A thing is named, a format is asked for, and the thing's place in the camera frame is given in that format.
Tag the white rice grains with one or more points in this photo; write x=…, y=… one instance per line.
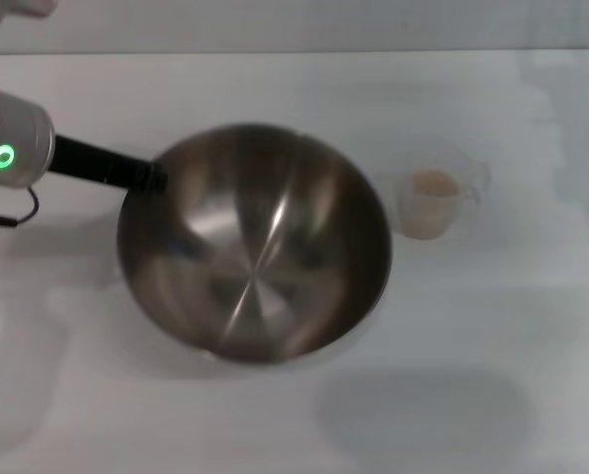
x=435, y=197

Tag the stainless steel mixing bowl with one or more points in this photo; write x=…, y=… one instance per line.
x=255, y=247

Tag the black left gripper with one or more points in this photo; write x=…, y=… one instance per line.
x=79, y=158

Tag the clear plastic measuring cup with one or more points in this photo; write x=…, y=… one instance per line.
x=477, y=180

